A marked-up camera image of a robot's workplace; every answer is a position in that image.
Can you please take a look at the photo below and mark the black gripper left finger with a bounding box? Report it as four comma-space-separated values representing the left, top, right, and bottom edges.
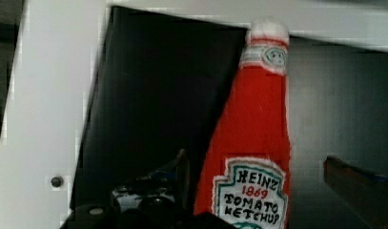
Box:
59, 150, 236, 229

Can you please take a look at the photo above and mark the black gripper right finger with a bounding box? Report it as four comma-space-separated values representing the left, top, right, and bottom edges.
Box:
323, 156, 388, 229

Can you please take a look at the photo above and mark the red plush ketchup bottle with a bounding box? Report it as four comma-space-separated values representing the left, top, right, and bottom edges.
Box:
194, 18, 291, 229

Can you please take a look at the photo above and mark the black toy oven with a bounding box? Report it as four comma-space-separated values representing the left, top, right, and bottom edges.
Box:
71, 6, 388, 229

